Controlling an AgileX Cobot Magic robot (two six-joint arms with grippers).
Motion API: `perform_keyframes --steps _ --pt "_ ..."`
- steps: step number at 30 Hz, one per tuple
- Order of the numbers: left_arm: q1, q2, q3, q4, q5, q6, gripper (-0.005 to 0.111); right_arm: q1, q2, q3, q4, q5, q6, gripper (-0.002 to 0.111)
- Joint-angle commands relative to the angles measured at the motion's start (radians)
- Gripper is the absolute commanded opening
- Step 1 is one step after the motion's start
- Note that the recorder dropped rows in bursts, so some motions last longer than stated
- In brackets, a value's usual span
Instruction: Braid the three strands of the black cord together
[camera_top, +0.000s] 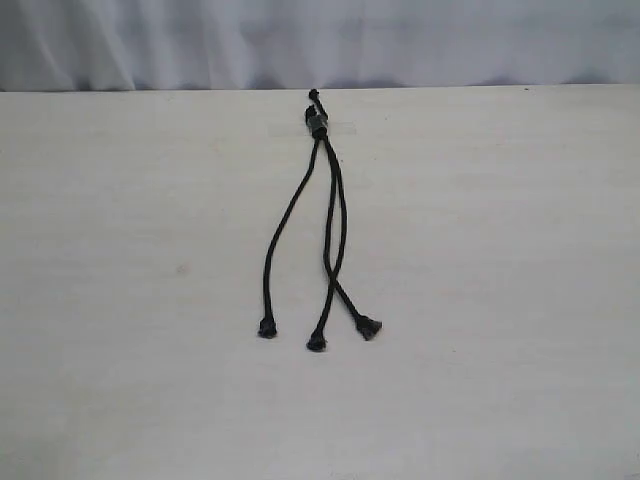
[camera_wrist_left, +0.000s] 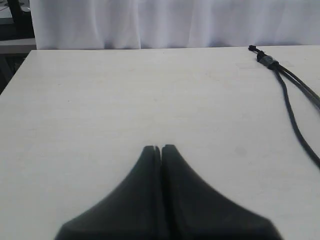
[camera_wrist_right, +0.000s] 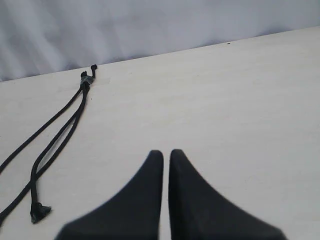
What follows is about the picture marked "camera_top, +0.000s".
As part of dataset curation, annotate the white backdrop curtain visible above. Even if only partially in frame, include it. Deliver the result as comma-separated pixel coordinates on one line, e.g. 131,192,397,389
1,1,639,92

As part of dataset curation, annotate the clear tape strip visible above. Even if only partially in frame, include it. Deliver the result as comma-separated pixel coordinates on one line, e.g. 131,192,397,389
266,119,354,138

